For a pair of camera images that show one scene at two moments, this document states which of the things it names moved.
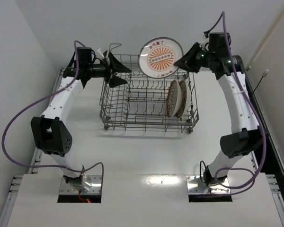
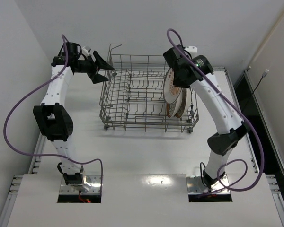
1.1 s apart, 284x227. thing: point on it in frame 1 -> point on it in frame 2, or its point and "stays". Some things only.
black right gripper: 196,59 -> 180,82
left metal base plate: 95,187 stays
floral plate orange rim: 186,96 stays
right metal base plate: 195,186 stays
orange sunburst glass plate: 157,56 -> 171,92
